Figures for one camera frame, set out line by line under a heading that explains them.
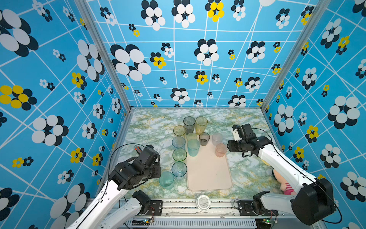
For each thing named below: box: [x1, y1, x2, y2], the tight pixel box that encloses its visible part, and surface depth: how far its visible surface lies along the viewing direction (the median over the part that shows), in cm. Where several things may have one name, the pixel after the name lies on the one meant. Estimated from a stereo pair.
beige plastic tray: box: [186, 135, 233, 192], surface depth 91 cm
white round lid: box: [196, 194, 212, 212], surface depth 71 cm
